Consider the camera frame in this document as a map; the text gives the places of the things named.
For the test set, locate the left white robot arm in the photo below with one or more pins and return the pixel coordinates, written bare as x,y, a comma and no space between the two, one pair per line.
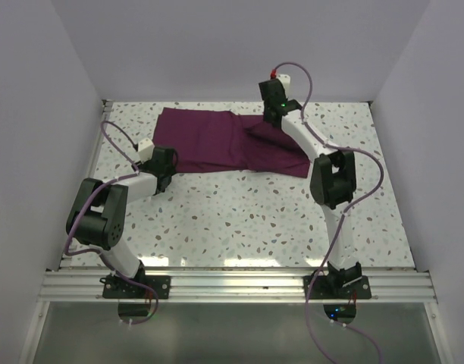
96,220

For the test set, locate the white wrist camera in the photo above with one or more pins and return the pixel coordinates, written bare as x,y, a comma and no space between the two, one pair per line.
145,149
285,80

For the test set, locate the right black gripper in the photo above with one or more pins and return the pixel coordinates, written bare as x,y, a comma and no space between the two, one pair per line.
286,98

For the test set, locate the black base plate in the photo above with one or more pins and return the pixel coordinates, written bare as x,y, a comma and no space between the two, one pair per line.
322,289
157,286

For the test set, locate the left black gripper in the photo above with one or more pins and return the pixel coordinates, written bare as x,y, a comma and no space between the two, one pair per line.
144,165

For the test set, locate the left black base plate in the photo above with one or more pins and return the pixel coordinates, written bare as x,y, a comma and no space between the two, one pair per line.
157,286

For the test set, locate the aluminium front rail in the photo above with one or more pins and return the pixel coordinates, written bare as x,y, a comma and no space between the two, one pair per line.
246,285

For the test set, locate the purple cloth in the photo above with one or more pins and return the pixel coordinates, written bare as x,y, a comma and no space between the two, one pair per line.
213,141

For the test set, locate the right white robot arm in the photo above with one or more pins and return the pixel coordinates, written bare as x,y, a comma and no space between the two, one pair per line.
332,175

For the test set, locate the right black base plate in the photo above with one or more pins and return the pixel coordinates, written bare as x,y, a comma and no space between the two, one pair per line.
322,289

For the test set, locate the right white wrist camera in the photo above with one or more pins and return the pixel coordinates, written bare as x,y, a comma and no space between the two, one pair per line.
285,80

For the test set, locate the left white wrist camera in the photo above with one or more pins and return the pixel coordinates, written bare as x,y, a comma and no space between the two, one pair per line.
145,149

